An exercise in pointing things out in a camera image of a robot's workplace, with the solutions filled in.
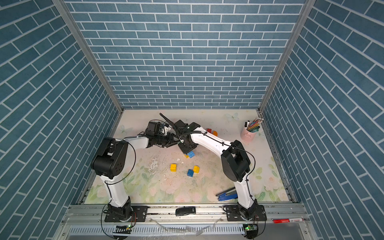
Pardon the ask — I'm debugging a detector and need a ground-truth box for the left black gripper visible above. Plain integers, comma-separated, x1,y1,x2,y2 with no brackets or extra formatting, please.
153,133,181,148

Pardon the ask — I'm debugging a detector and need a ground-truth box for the blue lego brick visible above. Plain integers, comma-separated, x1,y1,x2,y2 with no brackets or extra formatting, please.
188,151,195,158
187,169,194,178

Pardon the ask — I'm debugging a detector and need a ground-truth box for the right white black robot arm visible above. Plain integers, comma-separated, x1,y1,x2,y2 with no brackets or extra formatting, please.
160,114,267,221

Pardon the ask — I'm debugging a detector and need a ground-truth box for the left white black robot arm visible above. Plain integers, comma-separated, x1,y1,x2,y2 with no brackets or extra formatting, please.
91,121,179,222

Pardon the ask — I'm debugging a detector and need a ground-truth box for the pink pencil cup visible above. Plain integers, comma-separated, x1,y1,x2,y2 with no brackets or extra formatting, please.
240,127,257,143

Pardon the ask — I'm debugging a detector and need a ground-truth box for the coloured pencils bundle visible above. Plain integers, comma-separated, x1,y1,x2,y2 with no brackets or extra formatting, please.
245,118,264,133

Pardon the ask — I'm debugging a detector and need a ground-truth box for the blue black stapler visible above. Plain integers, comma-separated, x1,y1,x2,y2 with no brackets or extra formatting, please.
216,187,238,202

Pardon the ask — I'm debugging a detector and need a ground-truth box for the red marker pen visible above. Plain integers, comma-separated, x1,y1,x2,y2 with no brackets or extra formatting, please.
273,218,304,224

